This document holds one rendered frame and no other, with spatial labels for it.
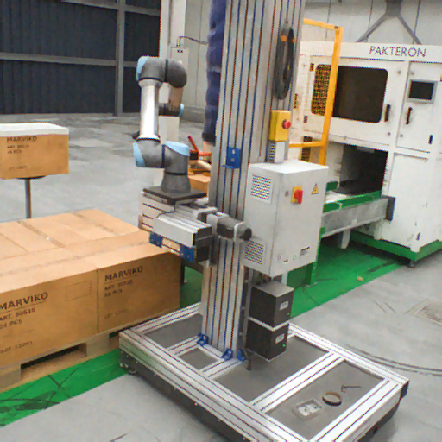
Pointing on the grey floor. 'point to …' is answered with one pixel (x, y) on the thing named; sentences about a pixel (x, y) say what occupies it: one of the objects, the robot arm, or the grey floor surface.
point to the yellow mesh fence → (327, 92)
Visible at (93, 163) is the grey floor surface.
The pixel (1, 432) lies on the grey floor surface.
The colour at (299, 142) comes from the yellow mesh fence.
